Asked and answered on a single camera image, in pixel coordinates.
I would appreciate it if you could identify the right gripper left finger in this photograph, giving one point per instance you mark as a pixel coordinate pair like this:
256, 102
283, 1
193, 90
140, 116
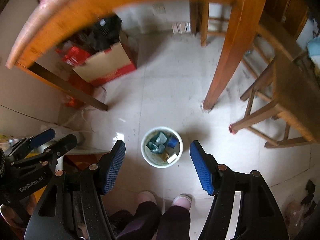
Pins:
71, 206

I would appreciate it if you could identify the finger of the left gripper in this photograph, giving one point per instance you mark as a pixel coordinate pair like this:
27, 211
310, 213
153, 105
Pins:
56, 151
22, 148

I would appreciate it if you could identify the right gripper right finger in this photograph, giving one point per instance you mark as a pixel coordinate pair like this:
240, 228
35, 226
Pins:
259, 214

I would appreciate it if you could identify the teal plastic bag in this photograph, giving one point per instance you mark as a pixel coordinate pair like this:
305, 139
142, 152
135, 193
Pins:
158, 142

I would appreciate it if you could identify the white trash bucket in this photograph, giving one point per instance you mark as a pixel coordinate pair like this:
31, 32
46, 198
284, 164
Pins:
172, 152

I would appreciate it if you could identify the pink left slipper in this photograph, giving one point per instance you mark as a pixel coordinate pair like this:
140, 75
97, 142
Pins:
146, 196

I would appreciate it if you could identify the pink slipper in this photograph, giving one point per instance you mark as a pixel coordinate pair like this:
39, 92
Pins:
183, 201
146, 196

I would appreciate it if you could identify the person's dark trouser legs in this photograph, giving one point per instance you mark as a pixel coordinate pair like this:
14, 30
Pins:
148, 221

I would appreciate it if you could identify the pink right slipper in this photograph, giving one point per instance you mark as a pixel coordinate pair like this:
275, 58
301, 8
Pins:
183, 201

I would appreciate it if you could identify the red plastic bag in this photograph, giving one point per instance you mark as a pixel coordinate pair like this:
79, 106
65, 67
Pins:
73, 56

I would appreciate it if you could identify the wooden stool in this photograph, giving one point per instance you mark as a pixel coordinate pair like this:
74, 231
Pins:
285, 89

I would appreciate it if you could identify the cardboard box red stripe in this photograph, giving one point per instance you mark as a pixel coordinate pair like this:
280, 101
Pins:
109, 64

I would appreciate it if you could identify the wooden table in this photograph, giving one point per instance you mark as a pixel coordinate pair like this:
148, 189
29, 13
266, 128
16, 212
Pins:
54, 20

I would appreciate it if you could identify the brown wooden door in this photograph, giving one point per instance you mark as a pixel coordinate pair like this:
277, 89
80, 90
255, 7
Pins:
291, 14

